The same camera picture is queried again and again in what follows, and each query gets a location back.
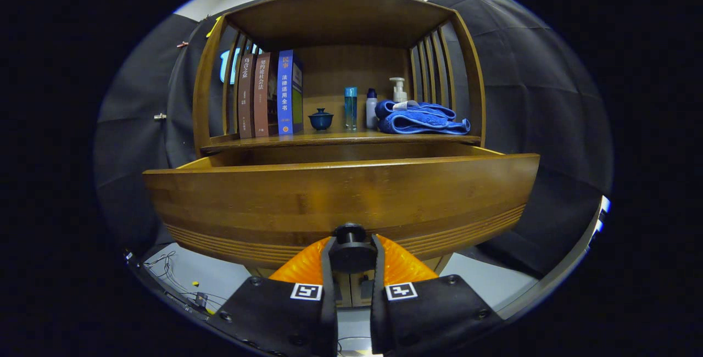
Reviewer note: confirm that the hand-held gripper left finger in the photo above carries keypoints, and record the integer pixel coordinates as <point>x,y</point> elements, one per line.
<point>285,318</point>

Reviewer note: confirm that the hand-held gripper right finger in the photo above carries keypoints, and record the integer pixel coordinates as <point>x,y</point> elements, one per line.
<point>428,318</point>

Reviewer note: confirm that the wooden drawer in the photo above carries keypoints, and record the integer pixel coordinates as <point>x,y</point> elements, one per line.
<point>307,197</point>

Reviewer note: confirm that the wooden countertop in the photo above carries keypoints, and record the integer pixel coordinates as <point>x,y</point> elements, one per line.
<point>329,137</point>

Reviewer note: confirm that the wooden cabinet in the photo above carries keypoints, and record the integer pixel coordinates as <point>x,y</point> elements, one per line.
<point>340,19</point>

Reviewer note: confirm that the blue folded towel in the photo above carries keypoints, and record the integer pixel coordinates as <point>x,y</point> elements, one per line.
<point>417,121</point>

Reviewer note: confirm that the white board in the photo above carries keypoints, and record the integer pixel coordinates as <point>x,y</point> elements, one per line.
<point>601,217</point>

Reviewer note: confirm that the dark blue lidded teacup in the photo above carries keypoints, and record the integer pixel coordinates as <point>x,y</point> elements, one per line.
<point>321,120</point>

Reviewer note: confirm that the small white bottle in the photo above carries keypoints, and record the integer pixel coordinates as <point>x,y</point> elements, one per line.
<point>372,110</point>

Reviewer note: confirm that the clear blue bottle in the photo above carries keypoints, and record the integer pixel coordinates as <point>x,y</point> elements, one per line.
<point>350,107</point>

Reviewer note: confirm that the dark brown book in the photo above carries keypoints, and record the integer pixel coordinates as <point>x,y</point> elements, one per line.
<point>246,99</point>

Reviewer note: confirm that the blue book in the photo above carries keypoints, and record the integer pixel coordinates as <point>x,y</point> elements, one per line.
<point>285,93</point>

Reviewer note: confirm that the white pump bottle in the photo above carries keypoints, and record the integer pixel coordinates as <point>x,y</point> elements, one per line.
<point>399,92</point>

